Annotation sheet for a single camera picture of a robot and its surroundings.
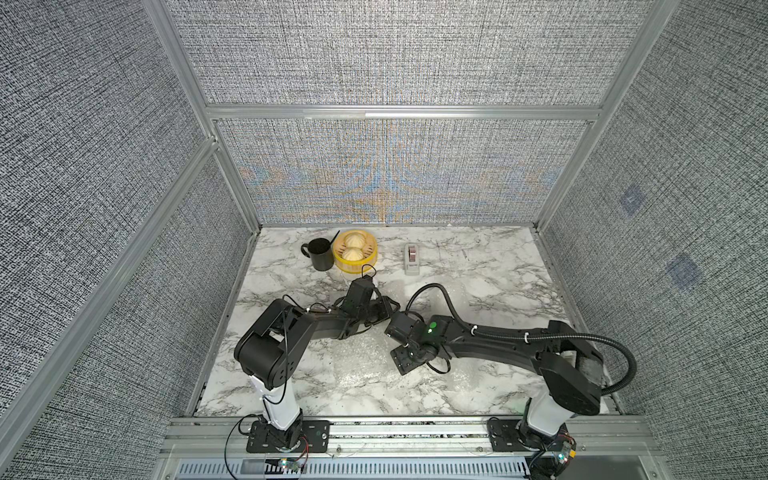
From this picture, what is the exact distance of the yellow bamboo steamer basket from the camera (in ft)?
3.44

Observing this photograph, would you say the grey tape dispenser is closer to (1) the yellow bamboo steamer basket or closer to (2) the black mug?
(1) the yellow bamboo steamer basket

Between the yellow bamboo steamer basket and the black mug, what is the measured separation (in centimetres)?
2

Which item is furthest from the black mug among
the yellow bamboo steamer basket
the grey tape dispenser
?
the grey tape dispenser

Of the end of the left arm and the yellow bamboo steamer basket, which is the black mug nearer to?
the yellow bamboo steamer basket

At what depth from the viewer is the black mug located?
1.03 metres
